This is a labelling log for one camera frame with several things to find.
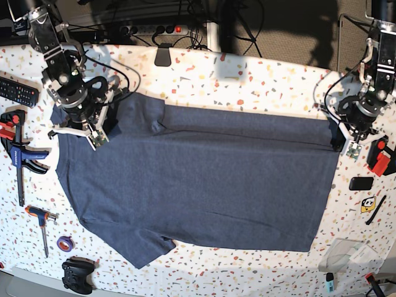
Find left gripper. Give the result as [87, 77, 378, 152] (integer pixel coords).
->
[322, 94, 387, 160]

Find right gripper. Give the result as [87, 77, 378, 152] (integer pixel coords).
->
[48, 77, 127, 150]

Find blue grey T-shirt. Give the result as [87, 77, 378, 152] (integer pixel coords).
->
[56, 94, 338, 268]

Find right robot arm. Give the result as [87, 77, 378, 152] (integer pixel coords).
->
[7, 1, 129, 150]

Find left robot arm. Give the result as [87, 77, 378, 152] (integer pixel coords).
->
[322, 1, 395, 160]

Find black red clamp right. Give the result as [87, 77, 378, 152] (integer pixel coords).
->
[367, 136, 395, 177]

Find small black box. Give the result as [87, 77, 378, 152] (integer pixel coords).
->
[349, 177, 374, 191]

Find black TV remote control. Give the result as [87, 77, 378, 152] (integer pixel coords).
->
[0, 77, 40, 108]

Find yellow sticker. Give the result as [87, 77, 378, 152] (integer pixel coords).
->
[361, 196, 376, 213]

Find blue black bar clamp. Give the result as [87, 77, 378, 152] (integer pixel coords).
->
[1, 110, 49, 207]

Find black pen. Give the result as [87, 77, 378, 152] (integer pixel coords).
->
[366, 195, 387, 225]

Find black table clip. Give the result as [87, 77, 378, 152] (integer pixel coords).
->
[154, 43, 173, 67]

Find white power strip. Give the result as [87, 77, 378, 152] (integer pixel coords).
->
[119, 25, 189, 37]

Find purple tape roll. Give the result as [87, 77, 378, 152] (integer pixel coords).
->
[56, 236, 74, 252]

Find clear plastic bag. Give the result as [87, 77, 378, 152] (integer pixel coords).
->
[318, 238, 377, 273]

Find black game controller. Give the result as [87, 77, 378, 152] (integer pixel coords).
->
[62, 257, 95, 295]

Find red black tool bottom right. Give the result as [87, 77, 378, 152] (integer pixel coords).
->
[364, 273, 385, 297]

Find light blue highlighter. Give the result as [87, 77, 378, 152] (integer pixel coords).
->
[325, 272, 335, 293]

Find orange T-handle screwdriver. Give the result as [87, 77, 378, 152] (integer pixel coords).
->
[25, 205, 58, 258]

